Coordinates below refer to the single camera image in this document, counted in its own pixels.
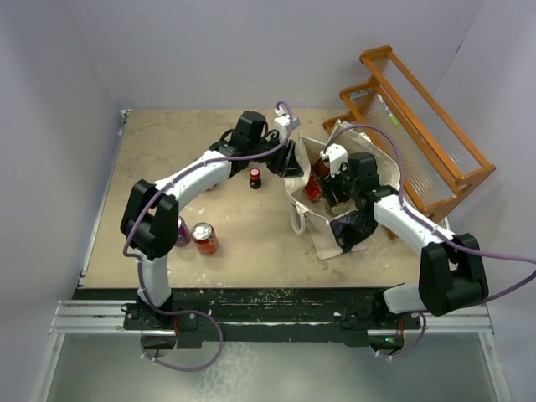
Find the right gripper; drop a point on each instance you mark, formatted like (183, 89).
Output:
(329, 183)

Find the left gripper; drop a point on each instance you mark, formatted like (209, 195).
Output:
(285, 163)

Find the red cola can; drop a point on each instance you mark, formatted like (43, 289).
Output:
(313, 188)

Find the cream canvas tote bag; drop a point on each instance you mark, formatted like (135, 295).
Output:
(340, 228)

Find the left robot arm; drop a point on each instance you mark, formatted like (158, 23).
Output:
(150, 220)

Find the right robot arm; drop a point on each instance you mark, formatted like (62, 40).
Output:
(451, 273)

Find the small dark red-capped bottle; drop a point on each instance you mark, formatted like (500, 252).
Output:
(255, 179)

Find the green-capped marker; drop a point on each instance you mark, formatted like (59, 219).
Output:
(390, 114)

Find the orange wooden rack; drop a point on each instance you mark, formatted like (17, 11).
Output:
(442, 166)

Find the purple soda can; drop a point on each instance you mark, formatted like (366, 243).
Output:
(183, 236)

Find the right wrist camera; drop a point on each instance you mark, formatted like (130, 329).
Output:
(336, 157)

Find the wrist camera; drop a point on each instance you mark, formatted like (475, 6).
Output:
(336, 157)
(282, 122)

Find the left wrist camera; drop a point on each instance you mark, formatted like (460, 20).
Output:
(282, 122)

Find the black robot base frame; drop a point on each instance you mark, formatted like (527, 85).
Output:
(347, 315)

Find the aluminium rail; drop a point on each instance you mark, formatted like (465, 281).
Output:
(90, 317)

